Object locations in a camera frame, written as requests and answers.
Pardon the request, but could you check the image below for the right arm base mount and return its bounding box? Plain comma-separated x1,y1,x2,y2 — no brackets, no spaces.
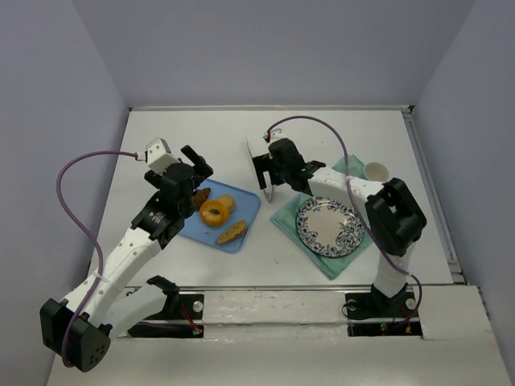
341,285,422,338

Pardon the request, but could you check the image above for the seeded bread slice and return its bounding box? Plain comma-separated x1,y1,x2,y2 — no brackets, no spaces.
216,220,247,244

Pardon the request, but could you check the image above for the round bread roll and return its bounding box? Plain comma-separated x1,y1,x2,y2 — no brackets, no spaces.
217,195,236,213

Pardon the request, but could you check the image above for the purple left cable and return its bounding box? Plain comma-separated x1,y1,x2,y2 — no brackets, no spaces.
56,150,140,368

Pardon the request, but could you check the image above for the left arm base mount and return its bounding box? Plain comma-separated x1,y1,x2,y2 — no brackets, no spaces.
126,276,204,339

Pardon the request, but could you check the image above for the dark brown croissant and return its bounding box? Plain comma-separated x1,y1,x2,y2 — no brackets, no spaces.
192,187,211,211

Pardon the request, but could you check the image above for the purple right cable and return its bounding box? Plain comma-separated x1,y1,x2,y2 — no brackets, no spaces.
263,115,423,322

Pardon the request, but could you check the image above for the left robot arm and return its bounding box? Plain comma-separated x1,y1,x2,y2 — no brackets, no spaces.
39,138,213,372

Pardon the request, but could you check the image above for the light blue cup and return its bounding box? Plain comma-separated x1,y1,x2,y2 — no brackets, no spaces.
364,162,389,182

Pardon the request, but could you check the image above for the orange glazed donut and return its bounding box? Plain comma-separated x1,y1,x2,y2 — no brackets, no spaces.
199,199,230,228

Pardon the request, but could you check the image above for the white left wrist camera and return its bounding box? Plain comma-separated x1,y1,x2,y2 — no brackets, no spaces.
146,138,178,175

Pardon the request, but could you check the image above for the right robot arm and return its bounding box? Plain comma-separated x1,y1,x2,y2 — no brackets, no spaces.
252,138,427,301

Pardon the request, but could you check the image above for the blue tray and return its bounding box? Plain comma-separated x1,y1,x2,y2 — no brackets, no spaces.
179,179,261,253

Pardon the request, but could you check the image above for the purple cable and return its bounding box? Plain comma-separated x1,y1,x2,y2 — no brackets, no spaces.
263,115,423,322
56,150,140,368

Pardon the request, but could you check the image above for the green cloth napkin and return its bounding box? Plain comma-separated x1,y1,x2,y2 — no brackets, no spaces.
269,154,375,281

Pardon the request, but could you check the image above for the blue floral plate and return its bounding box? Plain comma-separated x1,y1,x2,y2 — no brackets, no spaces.
295,197,365,258

